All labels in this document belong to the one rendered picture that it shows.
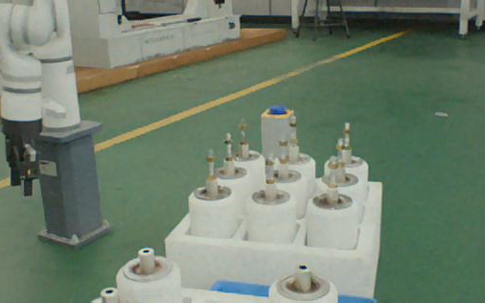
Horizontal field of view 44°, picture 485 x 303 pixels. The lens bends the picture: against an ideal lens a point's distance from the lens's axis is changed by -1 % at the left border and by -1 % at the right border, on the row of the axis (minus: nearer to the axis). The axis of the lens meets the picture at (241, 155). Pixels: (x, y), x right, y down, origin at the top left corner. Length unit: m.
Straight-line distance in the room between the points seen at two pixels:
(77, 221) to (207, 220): 0.52
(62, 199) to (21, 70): 0.52
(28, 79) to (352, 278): 0.69
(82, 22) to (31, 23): 2.79
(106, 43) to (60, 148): 2.30
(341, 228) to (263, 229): 0.15
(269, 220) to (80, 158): 0.61
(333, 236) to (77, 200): 0.72
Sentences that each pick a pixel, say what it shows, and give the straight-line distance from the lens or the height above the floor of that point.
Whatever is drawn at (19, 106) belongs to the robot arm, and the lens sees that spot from 1.17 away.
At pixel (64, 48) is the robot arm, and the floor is 0.50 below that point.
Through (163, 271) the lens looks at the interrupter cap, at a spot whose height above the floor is 0.25.
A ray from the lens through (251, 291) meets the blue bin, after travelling 1.14.
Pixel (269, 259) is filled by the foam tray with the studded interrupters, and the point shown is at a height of 0.16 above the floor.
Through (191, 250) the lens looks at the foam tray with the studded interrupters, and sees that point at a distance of 1.18.
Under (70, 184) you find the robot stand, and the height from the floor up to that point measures 0.17.
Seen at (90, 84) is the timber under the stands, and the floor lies 0.04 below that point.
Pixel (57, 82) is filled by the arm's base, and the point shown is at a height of 0.42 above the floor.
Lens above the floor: 0.69
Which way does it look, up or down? 18 degrees down
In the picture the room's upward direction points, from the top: 2 degrees counter-clockwise
